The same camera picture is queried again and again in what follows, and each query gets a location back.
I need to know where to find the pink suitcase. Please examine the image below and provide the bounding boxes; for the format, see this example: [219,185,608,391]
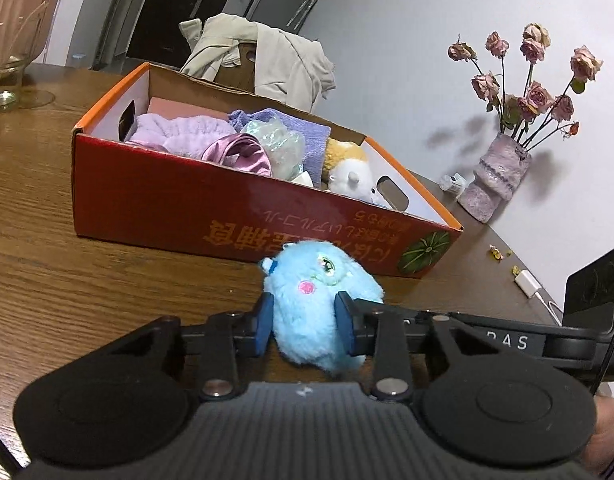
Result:
[0,0,72,63]

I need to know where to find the wooden chair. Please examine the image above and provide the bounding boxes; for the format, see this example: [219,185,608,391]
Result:
[214,42,258,94]

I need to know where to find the pink rectangular box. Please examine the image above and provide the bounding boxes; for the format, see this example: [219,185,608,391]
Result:
[147,96,238,122]

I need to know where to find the yellow and white plush toy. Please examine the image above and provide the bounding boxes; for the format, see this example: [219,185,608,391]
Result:
[321,139,389,209]

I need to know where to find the blue plush toy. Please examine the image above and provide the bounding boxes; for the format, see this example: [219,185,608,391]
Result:
[259,240,386,372]

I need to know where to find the white jacket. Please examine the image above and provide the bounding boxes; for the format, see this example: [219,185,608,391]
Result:
[178,12,337,113]

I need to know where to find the orange cardboard box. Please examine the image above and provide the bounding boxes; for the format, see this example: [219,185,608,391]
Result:
[71,61,464,278]

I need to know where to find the iridescent crinkled bag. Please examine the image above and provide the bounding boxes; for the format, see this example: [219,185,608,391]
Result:
[239,119,307,181]

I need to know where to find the glass goblet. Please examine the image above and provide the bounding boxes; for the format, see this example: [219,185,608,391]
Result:
[0,0,56,112]

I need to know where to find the dried pink roses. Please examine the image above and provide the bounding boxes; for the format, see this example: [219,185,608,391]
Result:
[447,22,604,151]

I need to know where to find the translucent umbrella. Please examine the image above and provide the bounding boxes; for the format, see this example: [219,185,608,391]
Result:
[287,0,333,31]

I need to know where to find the pink textured vase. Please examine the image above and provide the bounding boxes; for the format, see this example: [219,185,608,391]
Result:
[457,132,532,224]

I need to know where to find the small white bottle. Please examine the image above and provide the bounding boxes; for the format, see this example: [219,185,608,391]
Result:
[439,172,469,194]

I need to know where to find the lilac towel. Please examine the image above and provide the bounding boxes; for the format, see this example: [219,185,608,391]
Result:
[124,112,238,157]

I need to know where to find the person's right hand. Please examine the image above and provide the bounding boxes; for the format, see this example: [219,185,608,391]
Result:
[592,395,614,468]

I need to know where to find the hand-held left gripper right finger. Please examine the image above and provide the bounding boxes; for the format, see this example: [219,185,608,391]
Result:
[334,291,503,402]

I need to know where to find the dark door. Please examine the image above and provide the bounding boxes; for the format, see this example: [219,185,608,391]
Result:
[127,0,248,68]

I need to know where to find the pink satin cloth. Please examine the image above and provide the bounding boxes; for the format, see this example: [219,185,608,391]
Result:
[202,134,274,177]

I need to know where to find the white charger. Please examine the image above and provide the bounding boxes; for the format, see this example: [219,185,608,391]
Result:
[517,270,565,323]

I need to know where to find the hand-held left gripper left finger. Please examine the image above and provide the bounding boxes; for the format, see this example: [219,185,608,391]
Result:
[99,291,275,401]

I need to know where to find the black cable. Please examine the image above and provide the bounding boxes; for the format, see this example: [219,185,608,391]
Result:
[0,412,26,470]
[590,305,614,396]

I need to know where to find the purple knitted cloth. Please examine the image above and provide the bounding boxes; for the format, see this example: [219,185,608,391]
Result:
[228,107,332,188]

